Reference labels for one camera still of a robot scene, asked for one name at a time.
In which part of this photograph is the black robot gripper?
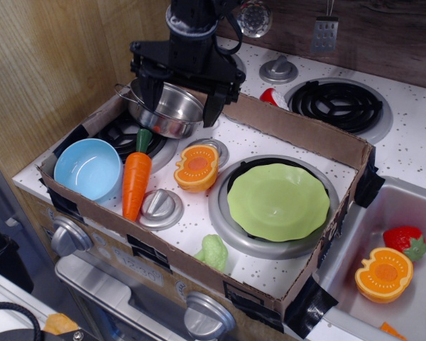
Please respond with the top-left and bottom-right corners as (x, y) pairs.
(130, 33), (244, 128)

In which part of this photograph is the orange toy carrot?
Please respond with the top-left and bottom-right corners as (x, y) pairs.
(122, 129), (152, 222)

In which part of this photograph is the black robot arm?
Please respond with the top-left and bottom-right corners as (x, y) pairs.
(130, 1), (246, 127)

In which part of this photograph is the light green plastic plate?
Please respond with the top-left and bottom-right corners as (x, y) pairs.
(227, 163), (330, 242)

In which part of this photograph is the stainless steel pot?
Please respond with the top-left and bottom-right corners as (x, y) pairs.
(114, 78), (204, 139)

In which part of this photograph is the black coil burner rear left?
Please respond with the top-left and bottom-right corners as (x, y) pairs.
(231, 54), (246, 85)

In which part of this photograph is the black coil burner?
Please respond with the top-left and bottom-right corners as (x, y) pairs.
(231, 54), (246, 85)
(285, 77), (393, 144)
(94, 110), (179, 174)

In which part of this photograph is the silver stove knob middle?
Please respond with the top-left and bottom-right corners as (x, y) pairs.
(187, 139), (229, 169)

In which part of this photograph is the black coil burner front left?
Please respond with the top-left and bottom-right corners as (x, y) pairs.
(94, 110), (179, 174)

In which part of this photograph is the orange toy pumpkin half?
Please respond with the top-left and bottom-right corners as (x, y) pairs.
(174, 144), (219, 193)

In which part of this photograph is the red white toy mushroom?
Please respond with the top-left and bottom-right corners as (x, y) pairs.
(259, 88), (289, 110)

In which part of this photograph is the silver hanging strainer ladle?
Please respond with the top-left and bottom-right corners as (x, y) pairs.
(236, 1), (273, 38)

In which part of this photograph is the silver stove knob front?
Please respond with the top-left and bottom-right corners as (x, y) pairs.
(136, 189), (184, 231)

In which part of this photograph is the light blue plastic bowl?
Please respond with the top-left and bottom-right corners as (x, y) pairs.
(54, 139), (124, 204)

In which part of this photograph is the silver hanging spatula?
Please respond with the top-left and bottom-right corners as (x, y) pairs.
(310, 0), (339, 53)

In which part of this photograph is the light green toy broccoli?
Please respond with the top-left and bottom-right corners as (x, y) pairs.
(194, 234), (229, 272)

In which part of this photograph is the black coil burner rear right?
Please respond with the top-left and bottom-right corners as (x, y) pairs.
(285, 77), (393, 144)

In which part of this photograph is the silver oven dial left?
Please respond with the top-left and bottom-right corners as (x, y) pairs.
(51, 216), (93, 257)

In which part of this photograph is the silver oven dial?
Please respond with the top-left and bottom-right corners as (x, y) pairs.
(51, 216), (93, 257)
(184, 291), (236, 340)

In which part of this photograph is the brown cardboard fence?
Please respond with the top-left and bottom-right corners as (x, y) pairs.
(40, 94), (374, 340)

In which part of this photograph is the silver oven dial right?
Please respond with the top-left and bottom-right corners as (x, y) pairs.
(184, 291), (236, 340)

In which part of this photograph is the orange cloth lower left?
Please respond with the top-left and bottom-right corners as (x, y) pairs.
(43, 313), (79, 335)

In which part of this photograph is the red toy strawberry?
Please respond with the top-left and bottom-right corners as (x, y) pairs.
(383, 226), (426, 262)

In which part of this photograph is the orange pumpkin half in sink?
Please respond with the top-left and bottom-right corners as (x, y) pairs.
(354, 247), (413, 303)

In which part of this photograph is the small orange toy piece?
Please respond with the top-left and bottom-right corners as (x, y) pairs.
(380, 322), (408, 341)

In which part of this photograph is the metal sink basin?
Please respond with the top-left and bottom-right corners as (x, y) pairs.
(309, 177), (426, 340)

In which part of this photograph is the silver burner ring under plate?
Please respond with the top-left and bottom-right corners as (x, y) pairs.
(207, 154), (341, 261)

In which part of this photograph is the silver oven door handle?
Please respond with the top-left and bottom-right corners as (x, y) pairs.
(55, 255), (190, 340)

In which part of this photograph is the black cable lower left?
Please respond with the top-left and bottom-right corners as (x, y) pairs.
(0, 301), (43, 341)

